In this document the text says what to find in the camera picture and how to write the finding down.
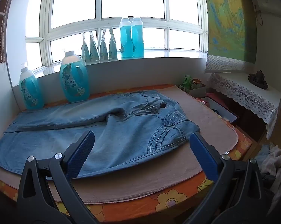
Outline blue denim pants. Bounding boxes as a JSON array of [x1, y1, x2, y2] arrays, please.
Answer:
[[0, 90, 201, 179]]

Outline air conditioner cable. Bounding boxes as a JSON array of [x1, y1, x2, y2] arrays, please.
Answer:
[[254, 4, 264, 27]]

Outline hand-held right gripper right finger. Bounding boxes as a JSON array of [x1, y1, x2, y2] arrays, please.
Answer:
[[178, 132, 275, 224]]

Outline white open box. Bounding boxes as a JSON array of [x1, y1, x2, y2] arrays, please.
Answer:
[[180, 84, 207, 99]]

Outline white cabinet panel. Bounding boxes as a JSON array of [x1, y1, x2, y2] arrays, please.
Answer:
[[0, 62, 28, 136]]

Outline landscape wall painting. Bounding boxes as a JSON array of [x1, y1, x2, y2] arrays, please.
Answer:
[[204, 0, 259, 74]]

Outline red and white box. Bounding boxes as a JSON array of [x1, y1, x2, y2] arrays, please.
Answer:
[[196, 93, 239, 125]]

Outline white air conditioner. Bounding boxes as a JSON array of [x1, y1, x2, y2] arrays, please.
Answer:
[[253, 0, 281, 17]]

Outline tall blue detergent bottle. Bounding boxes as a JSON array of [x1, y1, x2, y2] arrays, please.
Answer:
[[131, 17, 145, 57], [119, 18, 133, 58]]

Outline dark teapot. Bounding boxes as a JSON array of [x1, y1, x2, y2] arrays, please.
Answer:
[[248, 70, 269, 90]]

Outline green box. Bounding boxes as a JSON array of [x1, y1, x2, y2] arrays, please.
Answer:
[[180, 74, 193, 90]]

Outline white window frame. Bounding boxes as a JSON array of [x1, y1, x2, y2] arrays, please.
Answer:
[[25, 0, 209, 73]]

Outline pile of clothes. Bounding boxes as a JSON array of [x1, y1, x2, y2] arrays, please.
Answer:
[[256, 143, 281, 207]]

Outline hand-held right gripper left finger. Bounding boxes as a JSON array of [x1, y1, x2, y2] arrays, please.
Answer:
[[17, 130, 101, 224]]

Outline white lace tablecloth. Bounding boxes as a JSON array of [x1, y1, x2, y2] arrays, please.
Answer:
[[209, 72, 281, 140]]

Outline orange floral sheet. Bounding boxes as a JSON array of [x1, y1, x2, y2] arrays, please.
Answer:
[[0, 83, 253, 224]]

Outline round tin can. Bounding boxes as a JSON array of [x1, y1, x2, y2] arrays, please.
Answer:
[[191, 79, 203, 90]]

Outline large blue detergent jug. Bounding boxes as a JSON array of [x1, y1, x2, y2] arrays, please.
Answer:
[[60, 51, 90, 103]]

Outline blue pump detergent bottle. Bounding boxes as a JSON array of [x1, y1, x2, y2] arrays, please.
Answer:
[[19, 63, 45, 110]]

